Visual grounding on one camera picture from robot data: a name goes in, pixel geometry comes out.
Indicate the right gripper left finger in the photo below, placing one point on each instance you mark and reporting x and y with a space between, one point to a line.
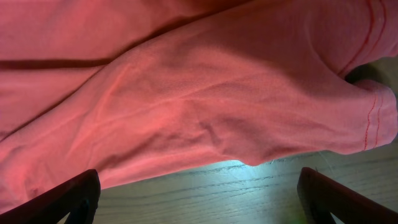
76 200

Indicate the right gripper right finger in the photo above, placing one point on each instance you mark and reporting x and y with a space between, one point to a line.
323 198

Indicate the red-orange t-shirt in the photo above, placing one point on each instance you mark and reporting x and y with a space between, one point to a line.
139 89

